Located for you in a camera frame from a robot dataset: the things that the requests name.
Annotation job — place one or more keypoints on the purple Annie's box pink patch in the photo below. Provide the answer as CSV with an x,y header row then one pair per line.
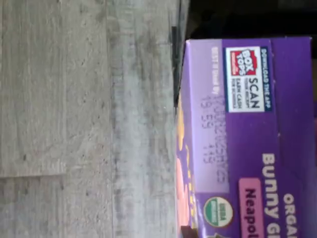
x,y
247,136

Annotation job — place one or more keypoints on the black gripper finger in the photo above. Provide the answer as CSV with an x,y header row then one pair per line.
x,y
189,232

